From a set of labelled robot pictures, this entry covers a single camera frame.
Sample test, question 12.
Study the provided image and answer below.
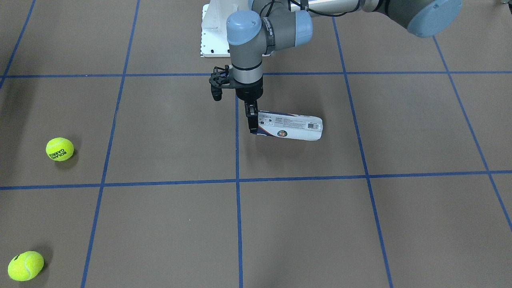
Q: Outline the white tennis ball can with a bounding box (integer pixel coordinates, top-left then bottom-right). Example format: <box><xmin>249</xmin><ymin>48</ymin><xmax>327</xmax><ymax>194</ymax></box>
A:
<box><xmin>254</xmin><ymin>111</ymin><xmax>323</xmax><ymax>142</ymax></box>

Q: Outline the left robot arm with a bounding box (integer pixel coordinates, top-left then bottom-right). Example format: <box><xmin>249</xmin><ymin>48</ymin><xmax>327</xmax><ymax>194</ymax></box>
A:
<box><xmin>210</xmin><ymin>0</ymin><xmax>462</xmax><ymax>134</ymax></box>

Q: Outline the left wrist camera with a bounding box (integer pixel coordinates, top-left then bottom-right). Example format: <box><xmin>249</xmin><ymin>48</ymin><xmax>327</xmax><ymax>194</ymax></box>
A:
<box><xmin>209</xmin><ymin>64</ymin><xmax>236</xmax><ymax>102</ymax></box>

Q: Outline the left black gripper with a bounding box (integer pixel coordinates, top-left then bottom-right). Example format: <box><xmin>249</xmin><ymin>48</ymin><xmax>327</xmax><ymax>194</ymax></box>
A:
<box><xmin>235</xmin><ymin>77</ymin><xmax>264</xmax><ymax>134</ymax></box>

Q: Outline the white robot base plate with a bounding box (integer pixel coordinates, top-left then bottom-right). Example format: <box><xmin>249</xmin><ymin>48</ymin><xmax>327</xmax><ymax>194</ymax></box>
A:
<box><xmin>200</xmin><ymin>0</ymin><xmax>248</xmax><ymax>57</ymax></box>

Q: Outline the Roland Garros tennis ball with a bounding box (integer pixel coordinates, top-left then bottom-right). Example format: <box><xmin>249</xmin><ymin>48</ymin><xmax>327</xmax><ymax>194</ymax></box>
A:
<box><xmin>45</xmin><ymin>137</ymin><xmax>75</xmax><ymax>162</ymax></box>

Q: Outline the Wilson tennis ball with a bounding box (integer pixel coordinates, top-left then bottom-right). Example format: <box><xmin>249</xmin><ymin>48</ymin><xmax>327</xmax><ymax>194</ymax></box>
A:
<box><xmin>8</xmin><ymin>250</ymin><xmax>44</xmax><ymax>282</ymax></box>

